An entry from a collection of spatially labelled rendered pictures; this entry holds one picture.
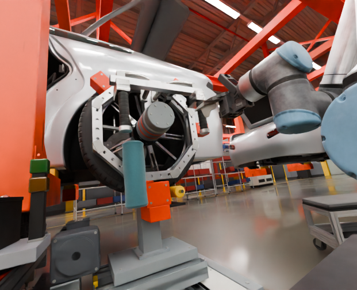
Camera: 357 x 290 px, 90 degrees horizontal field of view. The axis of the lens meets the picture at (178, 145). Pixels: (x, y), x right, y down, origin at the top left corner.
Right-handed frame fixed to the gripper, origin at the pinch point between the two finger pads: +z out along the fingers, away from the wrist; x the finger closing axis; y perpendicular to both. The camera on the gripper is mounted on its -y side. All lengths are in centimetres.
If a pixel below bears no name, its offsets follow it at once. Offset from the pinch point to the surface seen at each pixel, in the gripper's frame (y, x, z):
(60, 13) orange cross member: -180, -68, 140
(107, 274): 67, -39, 54
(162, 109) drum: -5.2, -16.0, 12.0
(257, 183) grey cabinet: 79, 629, 524
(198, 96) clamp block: -8.8, -1.2, 4.5
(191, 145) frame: 8.6, 5.1, 26.5
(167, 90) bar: -12.5, -14.2, 7.9
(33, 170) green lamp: 19, -59, 5
